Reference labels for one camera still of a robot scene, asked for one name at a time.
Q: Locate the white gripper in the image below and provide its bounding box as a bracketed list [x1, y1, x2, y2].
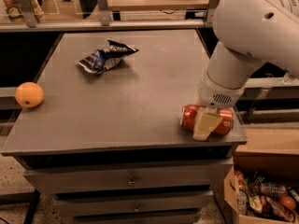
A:
[192, 72, 246, 141]

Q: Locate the red coke can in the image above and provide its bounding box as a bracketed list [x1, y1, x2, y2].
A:
[180, 105, 234, 135]

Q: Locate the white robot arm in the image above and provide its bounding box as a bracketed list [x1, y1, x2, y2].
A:
[193, 0, 299, 141]

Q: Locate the cardboard box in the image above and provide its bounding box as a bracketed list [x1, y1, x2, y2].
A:
[224, 152, 299, 224]

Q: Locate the clear plastic bottle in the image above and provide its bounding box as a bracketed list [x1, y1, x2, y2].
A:
[249, 183, 287, 198]

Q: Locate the grey drawer cabinet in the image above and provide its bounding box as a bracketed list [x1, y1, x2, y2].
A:
[2, 30, 246, 224]

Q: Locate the brown snack packet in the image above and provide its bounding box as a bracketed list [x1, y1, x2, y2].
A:
[249, 195, 297, 223]

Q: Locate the red apple in box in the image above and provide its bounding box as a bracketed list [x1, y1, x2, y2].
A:
[279, 196, 296, 210]

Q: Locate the crumpled blue chip bag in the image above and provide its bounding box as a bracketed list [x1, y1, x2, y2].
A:
[78, 40, 138, 75]

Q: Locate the orange fruit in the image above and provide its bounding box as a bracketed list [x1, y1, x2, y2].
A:
[15, 82, 44, 107]

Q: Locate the top drawer metal handle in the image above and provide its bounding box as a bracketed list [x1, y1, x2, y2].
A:
[127, 175, 137, 187]

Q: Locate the metal railing post right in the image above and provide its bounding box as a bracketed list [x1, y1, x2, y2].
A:
[205, 0, 220, 24]

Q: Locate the metal railing post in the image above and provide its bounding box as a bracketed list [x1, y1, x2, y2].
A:
[205, 0, 220, 24]
[97, 0, 110, 26]
[18, 0, 38, 28]

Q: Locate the metal railing post middle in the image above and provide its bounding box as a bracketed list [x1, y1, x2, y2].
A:
[97, 0, 110, 26]

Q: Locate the metal railing post left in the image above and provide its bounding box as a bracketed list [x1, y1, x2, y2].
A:
[18, 0, 38, 28]

